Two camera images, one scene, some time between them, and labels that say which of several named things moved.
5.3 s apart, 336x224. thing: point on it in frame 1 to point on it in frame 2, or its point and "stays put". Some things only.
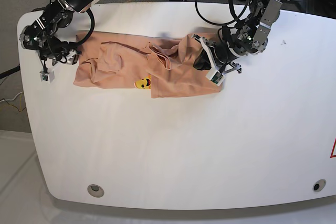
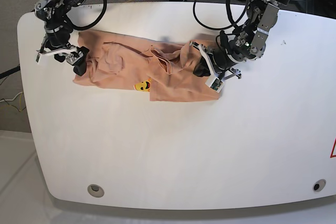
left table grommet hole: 95,190 stays put
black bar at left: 3,74 stays put
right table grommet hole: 319,185 stays put
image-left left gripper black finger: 72,57 to 80,67
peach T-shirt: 155,67 stays put
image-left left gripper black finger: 54,62 to 60,58
